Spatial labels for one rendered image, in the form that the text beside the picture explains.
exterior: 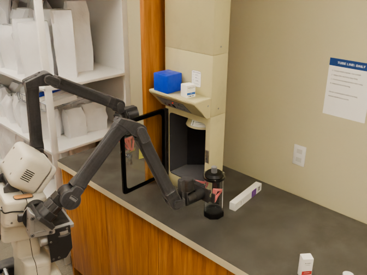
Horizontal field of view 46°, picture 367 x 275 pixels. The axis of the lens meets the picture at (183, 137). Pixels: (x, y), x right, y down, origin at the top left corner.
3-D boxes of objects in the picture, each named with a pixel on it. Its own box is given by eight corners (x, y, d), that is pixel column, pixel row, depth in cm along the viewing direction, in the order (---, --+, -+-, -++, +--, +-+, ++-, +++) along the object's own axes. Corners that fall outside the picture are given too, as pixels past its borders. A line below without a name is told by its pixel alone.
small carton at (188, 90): (189, 94, 209) (189, 82, 206) (195, 96, 205) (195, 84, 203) (180, 95, 206) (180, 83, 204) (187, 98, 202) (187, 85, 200)
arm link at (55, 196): (47, 198, 171) (49, 203, 166) (65, 180, 172) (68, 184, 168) (63, 212, 175) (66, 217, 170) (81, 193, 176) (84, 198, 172)
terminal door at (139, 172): (165, 175, 241) (164, 108, 226) (123, 195, 221) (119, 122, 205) (164, 174, 242) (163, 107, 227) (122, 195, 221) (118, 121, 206)
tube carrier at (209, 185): (212, 203, 220) (213, 166, 211) (229, 211, 213) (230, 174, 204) (198, 212, 213) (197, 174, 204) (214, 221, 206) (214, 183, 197)
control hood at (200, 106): (165, 103, 227) (164, 84, 224) (211, 118, 206) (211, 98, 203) (148, 107, 220) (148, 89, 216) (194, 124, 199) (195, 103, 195)
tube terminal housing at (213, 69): (195, 167, 262) (198, 40, 232) (237, 186, 241) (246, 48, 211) (165, 181, 245) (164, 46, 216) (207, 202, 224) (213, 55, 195)
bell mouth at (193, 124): (201, 115, 237) (201, 106, 235) (226, 124, 226) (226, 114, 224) (178, 123, 226) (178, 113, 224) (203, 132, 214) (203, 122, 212)
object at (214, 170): (213, 172, 211) (213, 160, 208) (227, 178, 205) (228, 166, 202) (200, 178, 205) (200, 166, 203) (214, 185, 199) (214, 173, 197)
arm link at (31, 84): (18, 71, 193) (23, 75, 185) (48, 69, 200) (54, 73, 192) (27, 163, 208) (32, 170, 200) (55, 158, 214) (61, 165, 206)
